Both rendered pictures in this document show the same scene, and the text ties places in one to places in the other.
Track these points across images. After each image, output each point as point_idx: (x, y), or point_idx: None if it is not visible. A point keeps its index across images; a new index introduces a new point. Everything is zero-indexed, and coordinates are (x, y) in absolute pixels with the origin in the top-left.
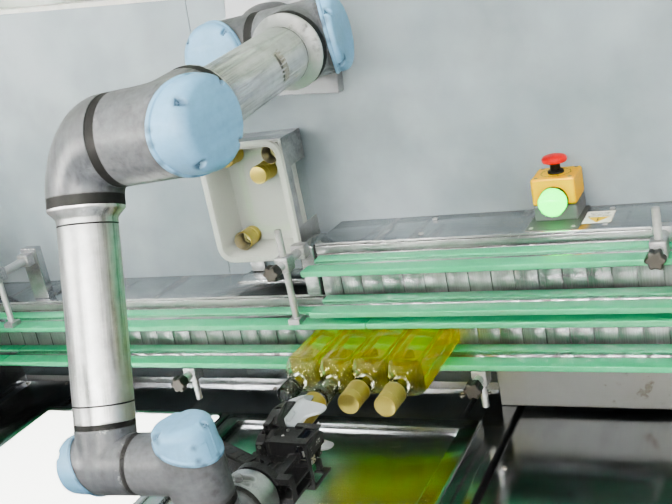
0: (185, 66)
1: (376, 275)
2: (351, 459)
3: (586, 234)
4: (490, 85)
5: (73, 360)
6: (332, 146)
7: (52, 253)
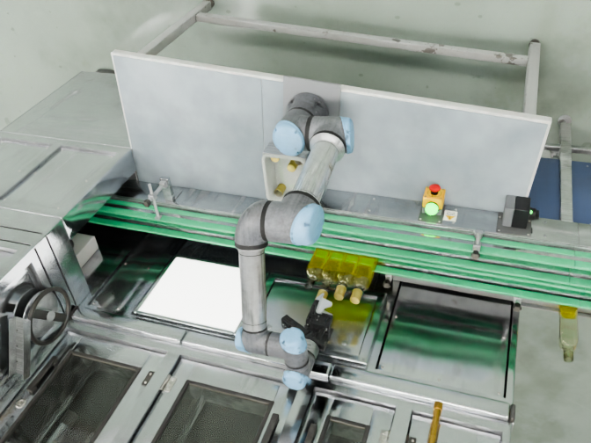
0: (300, 192)
1: None
2: (331, 308)
3: (445, 227)
4: (411, 148)
5: (245, 307)
6: None
7: (170, 173)
